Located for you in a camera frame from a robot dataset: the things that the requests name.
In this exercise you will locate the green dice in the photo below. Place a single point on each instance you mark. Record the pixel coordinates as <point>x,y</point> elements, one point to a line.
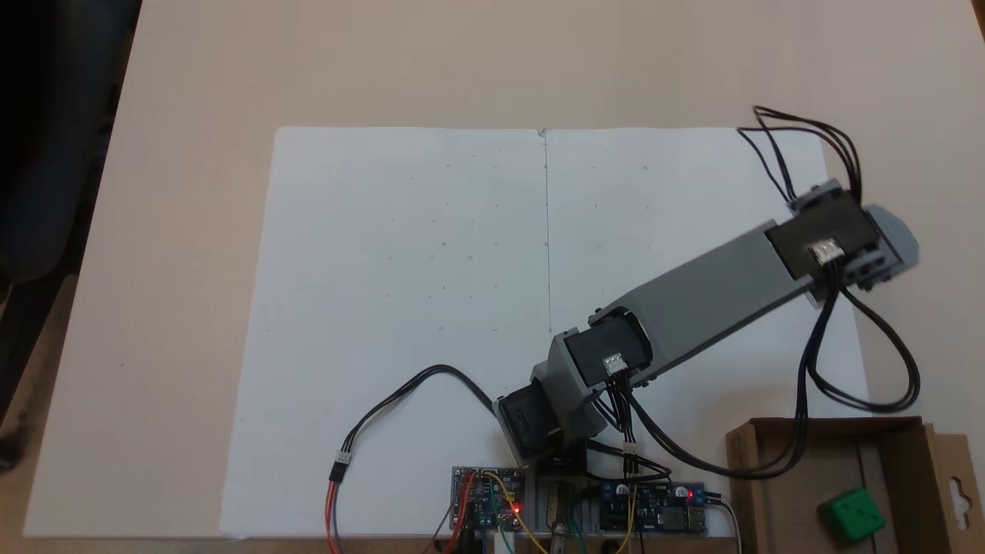
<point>850,515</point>

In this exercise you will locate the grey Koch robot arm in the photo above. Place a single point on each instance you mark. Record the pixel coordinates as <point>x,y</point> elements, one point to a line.
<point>692,308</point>

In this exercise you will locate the brown cardboard box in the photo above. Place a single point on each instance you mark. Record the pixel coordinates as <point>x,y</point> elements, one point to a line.
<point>777,492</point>

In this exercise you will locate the blue circuit board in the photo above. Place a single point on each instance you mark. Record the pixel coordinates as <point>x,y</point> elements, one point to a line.
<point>654,508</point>

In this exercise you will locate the white paper sheet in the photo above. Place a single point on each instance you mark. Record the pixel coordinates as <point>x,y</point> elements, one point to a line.
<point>369,308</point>

